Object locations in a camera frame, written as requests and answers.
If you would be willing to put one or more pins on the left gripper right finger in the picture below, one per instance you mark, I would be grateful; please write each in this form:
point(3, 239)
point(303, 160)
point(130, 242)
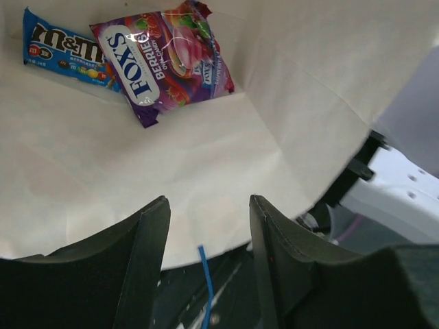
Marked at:
point(304, 281)

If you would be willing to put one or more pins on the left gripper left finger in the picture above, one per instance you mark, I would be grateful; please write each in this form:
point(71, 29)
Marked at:
point(107, 280)

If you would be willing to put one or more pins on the blue checkered paper bag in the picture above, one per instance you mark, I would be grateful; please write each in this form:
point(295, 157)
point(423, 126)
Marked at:
point(312, 76)

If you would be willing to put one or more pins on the purple Fox's berries bag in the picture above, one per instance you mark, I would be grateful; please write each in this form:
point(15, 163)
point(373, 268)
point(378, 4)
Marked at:
point(164, 60)

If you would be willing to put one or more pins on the blue M&M's bag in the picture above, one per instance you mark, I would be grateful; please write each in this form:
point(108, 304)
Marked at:
point(65, 52)

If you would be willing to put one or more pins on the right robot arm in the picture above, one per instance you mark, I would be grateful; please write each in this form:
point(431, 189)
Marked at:
point(380, 183)

